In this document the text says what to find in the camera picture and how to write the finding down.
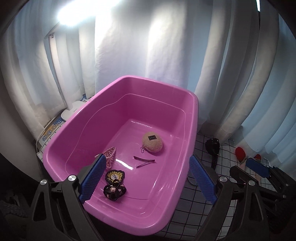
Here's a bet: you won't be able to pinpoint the pink plastic tub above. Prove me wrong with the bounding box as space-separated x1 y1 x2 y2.
43 76 198 236

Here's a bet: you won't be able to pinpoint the white lamp base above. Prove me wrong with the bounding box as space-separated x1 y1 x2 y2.
61 98 91 121

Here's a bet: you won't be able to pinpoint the white curtain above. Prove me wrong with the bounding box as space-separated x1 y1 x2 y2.
1 1 295 171

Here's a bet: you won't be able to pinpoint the black gold embroidered badge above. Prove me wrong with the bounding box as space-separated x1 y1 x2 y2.
105 170 125 184

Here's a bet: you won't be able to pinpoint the black digital wristwatch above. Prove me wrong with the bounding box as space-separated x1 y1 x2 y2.
205 138 220 170

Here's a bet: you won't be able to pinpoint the blue printed cardboard box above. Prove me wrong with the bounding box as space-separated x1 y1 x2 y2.
36 115 65 162

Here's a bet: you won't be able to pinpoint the beige fluffy pom clip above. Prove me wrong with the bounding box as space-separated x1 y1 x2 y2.
141 132 163 153

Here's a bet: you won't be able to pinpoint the pearl bow hair clip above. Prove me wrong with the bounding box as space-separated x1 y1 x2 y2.
95 147 116 170

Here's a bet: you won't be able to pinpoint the dark metal hair clips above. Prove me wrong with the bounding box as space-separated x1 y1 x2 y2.
133 156 155 168

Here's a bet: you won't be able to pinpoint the black floral scrunchie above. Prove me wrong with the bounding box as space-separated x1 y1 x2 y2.
103 179 126 201

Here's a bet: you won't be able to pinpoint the small silver bangle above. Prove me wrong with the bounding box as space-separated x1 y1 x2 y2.
187 176 198 187

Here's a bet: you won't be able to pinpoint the pink strawberry plush headband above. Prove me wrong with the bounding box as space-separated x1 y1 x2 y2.
235 147 262 164

